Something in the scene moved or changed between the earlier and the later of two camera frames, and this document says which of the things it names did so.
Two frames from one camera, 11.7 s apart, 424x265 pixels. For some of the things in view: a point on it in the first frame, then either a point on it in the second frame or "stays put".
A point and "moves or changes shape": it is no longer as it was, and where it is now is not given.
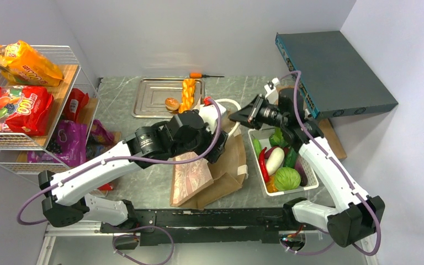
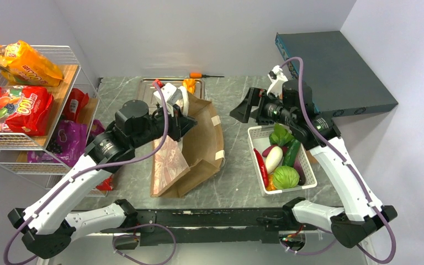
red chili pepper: [263, 164] moves or changes shape
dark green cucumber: [291, 158] stays put
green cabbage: [286, 178] stays put
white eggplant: [275, 160] stays put
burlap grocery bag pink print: [196, 183] moves or changes shape
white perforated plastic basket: [263, 135] stays put
